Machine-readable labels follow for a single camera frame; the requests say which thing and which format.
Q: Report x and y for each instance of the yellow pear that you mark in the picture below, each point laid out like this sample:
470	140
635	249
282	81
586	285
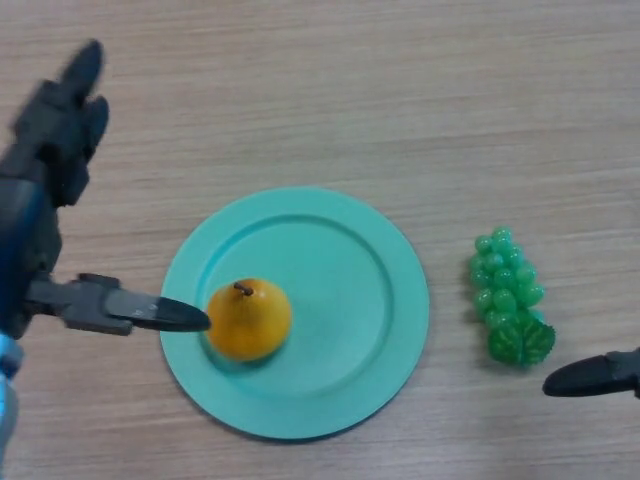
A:
250	325

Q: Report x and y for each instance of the green round plate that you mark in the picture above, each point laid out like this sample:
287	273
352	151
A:
345	310

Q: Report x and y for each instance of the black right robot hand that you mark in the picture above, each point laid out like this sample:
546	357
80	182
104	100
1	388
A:
590	377

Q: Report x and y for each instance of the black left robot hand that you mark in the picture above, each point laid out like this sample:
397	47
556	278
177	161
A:
45	145

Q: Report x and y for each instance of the green grape bunch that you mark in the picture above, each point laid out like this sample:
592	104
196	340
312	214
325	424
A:
505	295

